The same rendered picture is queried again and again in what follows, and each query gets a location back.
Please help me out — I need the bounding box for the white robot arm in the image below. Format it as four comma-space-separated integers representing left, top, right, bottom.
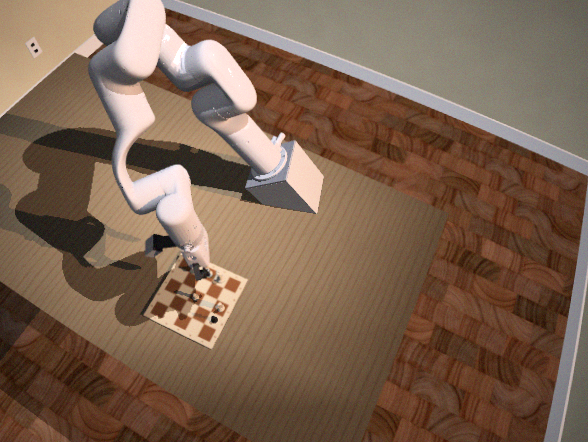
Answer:
88, 0, 287, 258

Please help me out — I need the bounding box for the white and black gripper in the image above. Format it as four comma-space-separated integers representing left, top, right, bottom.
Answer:
180, 232, 210, 281

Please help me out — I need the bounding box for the checkered chessboard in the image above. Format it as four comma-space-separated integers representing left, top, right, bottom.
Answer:
144, 254, 248, 349

